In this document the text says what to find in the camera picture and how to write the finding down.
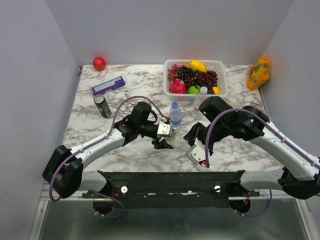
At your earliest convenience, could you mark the blue bottle cap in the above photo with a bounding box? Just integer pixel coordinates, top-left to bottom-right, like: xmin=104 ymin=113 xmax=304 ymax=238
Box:
xmin=171 ymin=101 xmax=179 ymax=109

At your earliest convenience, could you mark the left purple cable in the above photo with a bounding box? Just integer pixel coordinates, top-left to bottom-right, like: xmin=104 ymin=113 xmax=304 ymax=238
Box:
xmin=48 ymin=95 xmax=171 ymax=203

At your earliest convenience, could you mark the purple cable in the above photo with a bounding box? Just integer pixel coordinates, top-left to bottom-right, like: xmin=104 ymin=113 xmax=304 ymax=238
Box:
xmin=48 ymin=95 xmax=171 ymax=203
xmin=204 ymin=107 xmax=320 ymax=170

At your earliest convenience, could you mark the black grape bunch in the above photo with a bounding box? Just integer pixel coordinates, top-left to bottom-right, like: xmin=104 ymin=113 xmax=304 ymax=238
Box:
xmin=177 ymin=65 xmax=194 ymax=77

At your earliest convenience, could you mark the purple rectangular box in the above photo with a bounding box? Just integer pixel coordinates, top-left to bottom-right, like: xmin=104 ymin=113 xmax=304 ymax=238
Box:
xmin=91 ymin=76 xmax=126 ymax=96

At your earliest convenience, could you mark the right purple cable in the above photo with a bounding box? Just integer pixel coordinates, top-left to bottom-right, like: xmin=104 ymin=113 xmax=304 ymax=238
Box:
xmin=204 ymin=107 xmax=320 ymax=170

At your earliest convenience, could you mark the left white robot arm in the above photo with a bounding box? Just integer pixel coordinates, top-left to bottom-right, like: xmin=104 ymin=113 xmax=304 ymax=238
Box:
xmin=42 ymin=102 xmax=174 ymax=202

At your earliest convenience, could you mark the orange snack bag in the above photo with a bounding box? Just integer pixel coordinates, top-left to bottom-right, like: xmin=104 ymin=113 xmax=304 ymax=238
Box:
xmin=246 ymin=55 xmax=272 ymax=90

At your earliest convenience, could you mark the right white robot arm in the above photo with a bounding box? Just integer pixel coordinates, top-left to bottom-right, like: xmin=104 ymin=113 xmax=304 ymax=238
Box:
xmin=183 ymin=96 xmax=320 ymax=200

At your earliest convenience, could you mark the green lime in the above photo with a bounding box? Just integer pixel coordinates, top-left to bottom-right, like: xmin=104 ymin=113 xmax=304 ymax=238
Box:
xmin=187 ymin=84 xmax=201 ymax=95

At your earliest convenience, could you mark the yellow lemon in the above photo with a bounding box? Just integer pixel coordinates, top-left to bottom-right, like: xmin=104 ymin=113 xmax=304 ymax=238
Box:
xmin=189 ymin=60 xmax=207 ymax=73

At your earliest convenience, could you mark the blue small water bottle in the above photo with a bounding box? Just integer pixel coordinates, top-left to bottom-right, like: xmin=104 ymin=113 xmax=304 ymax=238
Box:
xmin=169 ymin=105 xmax=182 ymax=126

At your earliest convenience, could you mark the aluminium rail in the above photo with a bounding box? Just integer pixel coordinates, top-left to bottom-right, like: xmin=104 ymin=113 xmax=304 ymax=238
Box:
xmin=228 ymin=189 xmax=294 ymax=201

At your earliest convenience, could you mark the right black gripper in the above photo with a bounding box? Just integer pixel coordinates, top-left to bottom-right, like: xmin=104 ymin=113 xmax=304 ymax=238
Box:
xmin=182 ymin=120 xmax=229 ymax=159

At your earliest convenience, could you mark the red apple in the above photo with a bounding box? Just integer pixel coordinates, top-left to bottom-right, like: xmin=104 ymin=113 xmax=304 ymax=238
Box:
xmin=92 ymin=57 xmax=106 ymax=71

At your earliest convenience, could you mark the clear red-label water bottle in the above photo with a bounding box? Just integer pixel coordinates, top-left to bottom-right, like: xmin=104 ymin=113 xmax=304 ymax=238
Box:
xmin=192 ymin=93 xmax=208 ymax=116

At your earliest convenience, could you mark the dark red grape bunch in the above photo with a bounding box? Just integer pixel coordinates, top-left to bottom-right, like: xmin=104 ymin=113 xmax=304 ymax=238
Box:
xmin=182 ymin=70 xmax=218 ymax=94

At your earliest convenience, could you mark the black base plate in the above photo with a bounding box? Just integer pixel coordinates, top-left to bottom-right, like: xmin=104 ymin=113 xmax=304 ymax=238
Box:
xmin=79 ymin=171 xmax=261 ymax=208

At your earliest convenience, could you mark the red dragon fruit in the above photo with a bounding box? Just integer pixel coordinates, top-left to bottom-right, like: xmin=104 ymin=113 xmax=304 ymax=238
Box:
xmin=169 ymin=78 xmax=187 ymax=94

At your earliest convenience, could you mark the white plastic fruit basket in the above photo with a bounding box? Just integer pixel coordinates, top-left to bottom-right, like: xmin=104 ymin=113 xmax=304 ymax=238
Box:
xmin=163 ymin=59 xmax=229 ymax=101

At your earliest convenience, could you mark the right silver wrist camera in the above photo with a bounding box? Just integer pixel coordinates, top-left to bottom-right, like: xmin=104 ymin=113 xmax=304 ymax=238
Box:
xmin=186 ymin=139 xmax=209 ymax=169

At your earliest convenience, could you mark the black drink can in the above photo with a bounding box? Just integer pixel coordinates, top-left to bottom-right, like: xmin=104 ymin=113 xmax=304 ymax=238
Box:
xmin=93 ymin=94 xmax=112 ymax=118

